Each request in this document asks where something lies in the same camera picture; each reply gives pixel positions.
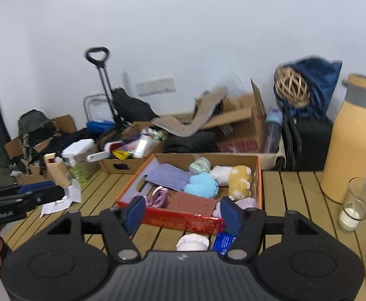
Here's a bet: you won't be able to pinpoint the clear plastic packet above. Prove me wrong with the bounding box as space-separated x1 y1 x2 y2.
133 133 157 159

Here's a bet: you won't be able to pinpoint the white plush toy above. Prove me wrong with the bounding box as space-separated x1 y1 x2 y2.
209 166 234 186

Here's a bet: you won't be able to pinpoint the silver folding stool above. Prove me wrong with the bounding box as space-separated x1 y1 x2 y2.
83 93 114 123

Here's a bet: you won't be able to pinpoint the orange-edged cardboard box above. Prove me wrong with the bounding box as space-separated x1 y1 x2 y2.
114 153 264 236

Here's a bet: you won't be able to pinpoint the plain cardboard box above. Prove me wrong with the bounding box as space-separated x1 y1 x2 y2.
4 115 77 164

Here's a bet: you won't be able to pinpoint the glass candle jar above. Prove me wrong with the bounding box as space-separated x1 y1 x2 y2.
337 177 366 233

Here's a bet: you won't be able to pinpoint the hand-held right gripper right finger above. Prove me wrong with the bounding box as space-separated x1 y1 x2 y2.
219 196 313 263

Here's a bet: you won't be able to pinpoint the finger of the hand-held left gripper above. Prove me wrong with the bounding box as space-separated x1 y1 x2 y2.
0 186 66 214
0 180 56 199

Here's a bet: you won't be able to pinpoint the blue box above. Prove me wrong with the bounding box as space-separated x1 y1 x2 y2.
87 120 116 134

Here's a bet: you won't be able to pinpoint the beige fleece mat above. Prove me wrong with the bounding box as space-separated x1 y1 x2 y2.
152 86 229 138

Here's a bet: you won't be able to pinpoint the pale green scrunchie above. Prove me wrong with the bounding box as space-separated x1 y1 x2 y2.
188 157 212 175

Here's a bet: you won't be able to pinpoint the clear water bottle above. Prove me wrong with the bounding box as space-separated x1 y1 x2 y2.
265 107 284 154

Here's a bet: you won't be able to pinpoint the yellow thermos jug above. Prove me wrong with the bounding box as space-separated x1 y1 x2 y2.
320 73 366 204

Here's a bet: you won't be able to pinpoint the black cloth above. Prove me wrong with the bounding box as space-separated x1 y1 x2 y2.
164 131 220 154

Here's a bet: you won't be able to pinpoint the colourful snack packet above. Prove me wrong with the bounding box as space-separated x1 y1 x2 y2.
111 140 140 160

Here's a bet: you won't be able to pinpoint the blue plush toy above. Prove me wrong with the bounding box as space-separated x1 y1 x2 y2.
184 172 220 200

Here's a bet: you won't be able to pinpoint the purple knitted cloth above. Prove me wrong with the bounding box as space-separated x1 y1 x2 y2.
145 162 192 192

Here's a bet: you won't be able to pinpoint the dark backpack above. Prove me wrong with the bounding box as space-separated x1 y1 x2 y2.
18 110 59 164

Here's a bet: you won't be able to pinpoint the open cardboard box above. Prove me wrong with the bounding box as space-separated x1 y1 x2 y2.
198 78 267 155

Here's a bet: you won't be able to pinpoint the reddish brown cloth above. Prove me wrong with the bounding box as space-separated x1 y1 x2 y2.
167 191 220 216

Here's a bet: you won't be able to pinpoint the beige box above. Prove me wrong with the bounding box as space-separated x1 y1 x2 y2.
43 153 72 187

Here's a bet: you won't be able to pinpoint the yellow plush toy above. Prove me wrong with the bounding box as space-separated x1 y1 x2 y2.
228 165 253 200

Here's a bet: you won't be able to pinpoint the white paper slips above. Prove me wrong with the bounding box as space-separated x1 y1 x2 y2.
40 184 82 217

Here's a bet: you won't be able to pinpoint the cardboard box with sundries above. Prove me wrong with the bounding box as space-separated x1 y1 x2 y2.
98 122 166 175

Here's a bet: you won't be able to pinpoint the white soft toy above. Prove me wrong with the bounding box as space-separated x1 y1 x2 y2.
176 233 210 252

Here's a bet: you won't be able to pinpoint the lilac shell plush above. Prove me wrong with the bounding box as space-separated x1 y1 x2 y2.
212 197 258 218

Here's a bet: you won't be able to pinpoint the wicker ball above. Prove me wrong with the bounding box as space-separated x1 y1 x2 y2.
275 66 310 107

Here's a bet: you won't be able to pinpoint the blue velvet bag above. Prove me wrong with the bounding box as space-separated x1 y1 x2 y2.
274 57 343 121

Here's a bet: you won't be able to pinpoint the white wall socket panel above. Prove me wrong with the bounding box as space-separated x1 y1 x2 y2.
136 76 176 96

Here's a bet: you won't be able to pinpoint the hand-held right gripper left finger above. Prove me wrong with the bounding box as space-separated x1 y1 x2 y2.
47 195 147 263

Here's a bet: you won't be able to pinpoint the blue packet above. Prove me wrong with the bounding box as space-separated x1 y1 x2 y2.
212 233 237 255

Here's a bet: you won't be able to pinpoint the black bag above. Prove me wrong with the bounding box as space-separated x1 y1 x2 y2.
111 88 160 123

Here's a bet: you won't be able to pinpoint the pink ribbon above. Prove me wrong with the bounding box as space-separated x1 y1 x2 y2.
151 186 171 208

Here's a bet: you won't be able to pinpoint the white lidded container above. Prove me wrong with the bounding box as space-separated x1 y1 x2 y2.
61 139 100 180

